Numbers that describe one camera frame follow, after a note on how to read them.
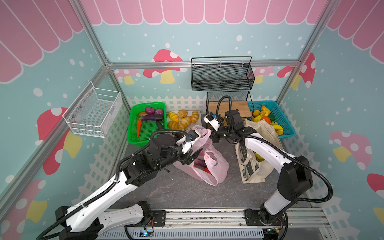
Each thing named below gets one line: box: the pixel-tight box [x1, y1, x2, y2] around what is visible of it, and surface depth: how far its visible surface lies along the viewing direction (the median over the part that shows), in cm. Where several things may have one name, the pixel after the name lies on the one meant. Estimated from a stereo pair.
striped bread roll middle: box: [179, 116, 192, 130], surface depth 113 cm
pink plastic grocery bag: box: [173, 124, 229, 187], surface depth 67 cm
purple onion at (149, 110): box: [145, 107, 155, 115], surface depth 115 cm
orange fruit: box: [261, 116, 271, 125], surface depth 108 cm
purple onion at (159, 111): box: [154, 108, 164, 115], surface depth 116 cm
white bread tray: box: [167, 110, 202, 131], surface depth 117 cm
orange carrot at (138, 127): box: [136, 120, 142, 137], surface depth 113 cm
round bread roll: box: [177, 109, 188, 118], surface depth 119 cm
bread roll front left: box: [167, 121, 180, 130], surface depth 111 cm
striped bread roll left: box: [168, 112, 180, 123], surface depth 118 cm
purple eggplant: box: [140, 114, 165, 121], surface depth 114 cm
